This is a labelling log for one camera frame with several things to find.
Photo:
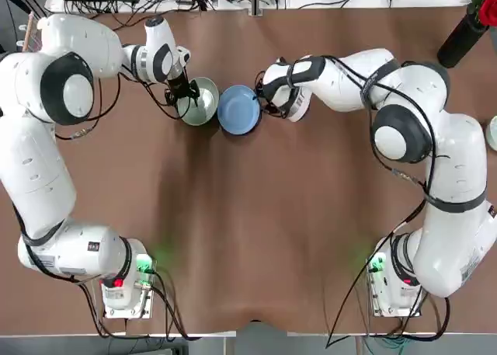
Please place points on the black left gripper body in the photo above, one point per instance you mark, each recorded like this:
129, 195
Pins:
179, 85

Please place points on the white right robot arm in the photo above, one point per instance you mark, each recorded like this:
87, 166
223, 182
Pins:
450, 157

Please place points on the wooden cup rack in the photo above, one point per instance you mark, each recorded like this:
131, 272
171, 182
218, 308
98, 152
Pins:
28, 32

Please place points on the black vase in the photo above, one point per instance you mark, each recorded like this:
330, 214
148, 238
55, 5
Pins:
460, 44

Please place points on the white cup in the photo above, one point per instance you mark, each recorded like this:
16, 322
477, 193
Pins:
493, 133

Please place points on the green plate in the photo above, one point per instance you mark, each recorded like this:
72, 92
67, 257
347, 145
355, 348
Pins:
207, 98

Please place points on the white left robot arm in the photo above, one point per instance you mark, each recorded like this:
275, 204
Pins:
35, 176

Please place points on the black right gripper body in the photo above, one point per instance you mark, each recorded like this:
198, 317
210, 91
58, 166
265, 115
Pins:
270, 107

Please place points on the blue plate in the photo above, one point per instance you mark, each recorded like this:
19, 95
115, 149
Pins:
237, 110

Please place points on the red rose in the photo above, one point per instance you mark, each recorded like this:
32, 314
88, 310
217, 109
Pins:
490, 11

